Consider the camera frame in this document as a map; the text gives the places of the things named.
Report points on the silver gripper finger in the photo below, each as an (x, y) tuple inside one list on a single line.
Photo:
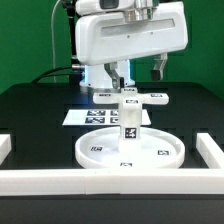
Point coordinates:
[(117, 81), (159, 64)]

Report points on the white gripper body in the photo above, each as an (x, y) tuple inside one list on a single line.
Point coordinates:
[(117, 30)]

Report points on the white cross-shaped table base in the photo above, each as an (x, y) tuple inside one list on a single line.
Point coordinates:
[(131, 94)]

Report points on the white round table top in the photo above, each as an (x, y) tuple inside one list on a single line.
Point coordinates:
[(103, 148)]

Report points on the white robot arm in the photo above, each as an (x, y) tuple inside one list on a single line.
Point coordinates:
[(97, 79)]

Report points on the white marker sheet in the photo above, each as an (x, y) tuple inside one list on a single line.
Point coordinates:
[(82, 117)]

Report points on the white right fence block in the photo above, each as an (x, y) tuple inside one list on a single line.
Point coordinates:
[(211, 153)]

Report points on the white fence block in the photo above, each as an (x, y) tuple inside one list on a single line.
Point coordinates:
[(5, 146), (211, 153)]

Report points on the white front fence bar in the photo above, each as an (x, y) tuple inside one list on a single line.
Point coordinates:
[(101, 181)]

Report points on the white left fence block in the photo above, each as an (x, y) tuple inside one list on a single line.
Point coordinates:
[(5, 146)]

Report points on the black camera stand pole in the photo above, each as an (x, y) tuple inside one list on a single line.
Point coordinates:
[(69, 6)]

